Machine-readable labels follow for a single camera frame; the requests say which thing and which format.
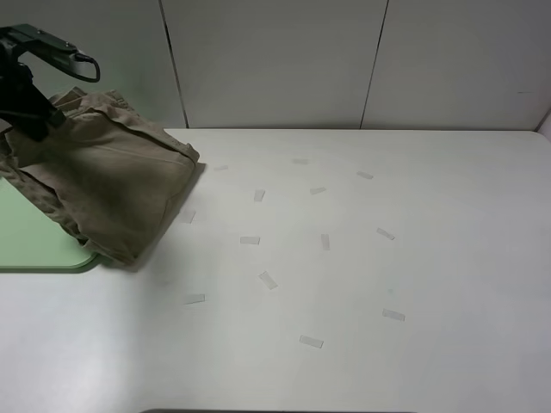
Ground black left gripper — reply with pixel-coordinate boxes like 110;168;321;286
1;40;66;142

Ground khaki shorts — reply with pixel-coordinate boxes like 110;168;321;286
1;87;200;267

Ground green plastic tray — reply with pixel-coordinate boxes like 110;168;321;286
1;179;96;273

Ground clear tape strip near tray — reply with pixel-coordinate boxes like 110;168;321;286
180;210;196;224

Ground clear tape strip left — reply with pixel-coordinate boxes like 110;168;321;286
183;293;206;305

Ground clear tape strip middle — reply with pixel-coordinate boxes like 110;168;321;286
239;236;261;245

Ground clear tape strip centre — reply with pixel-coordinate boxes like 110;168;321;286
258;271;278;290

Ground clear tape strip bottom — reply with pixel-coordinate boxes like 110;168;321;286
300;336;324;348

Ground clear tape strip right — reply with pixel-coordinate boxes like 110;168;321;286
382;308;406;322

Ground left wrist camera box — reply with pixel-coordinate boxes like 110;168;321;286
1;24;101;83

